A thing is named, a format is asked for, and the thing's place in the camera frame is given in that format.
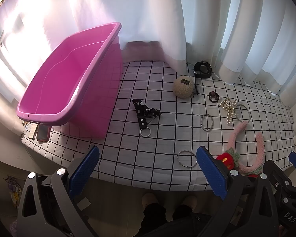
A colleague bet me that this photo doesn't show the white black grid bedsheet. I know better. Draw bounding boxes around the white black grid bedsheet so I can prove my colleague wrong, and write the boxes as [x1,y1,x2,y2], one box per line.
[22,61,295,191]

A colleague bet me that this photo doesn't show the white curtain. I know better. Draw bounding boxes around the white curtain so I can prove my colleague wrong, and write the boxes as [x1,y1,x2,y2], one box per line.
[0,0,296,109]

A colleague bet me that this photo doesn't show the silver bangle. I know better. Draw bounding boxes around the silver bangle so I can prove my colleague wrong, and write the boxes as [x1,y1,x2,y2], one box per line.
[200,113,214,132]
[177,150,197,168]
[234,103,251,122]

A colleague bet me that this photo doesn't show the beige fuzzy ball keychain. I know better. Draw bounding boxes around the beige fuzzy ball keychain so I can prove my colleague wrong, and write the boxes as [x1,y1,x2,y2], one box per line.
[173,75,194,99]

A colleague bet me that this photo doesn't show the pearl gold hair claw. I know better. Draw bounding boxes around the pearl gold hair claw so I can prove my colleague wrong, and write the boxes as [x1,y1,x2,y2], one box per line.
[220,97,238,125]

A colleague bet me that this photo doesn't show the pink fuzzy strawberry headband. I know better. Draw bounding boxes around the pink fuzzy strawberry headband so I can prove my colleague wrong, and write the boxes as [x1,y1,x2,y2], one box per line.
[216,121,265,177]

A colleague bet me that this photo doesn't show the black digital wristwatch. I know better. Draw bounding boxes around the black digital wristwatch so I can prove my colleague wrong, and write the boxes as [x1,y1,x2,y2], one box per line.
[193,60,212,95]

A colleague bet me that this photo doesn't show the smartphone in red case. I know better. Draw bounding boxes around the smartphone in red case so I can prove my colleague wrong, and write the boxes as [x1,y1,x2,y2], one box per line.
[36,125,51,142]

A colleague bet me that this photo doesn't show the black strap keychain with ring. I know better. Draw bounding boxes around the black strap keychain with ring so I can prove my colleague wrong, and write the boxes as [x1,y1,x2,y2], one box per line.
[132,99,161,137]

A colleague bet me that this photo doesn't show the pink plastic tub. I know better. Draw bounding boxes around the pink plastic tub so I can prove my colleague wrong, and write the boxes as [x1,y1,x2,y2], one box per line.
[16,22,123,139]

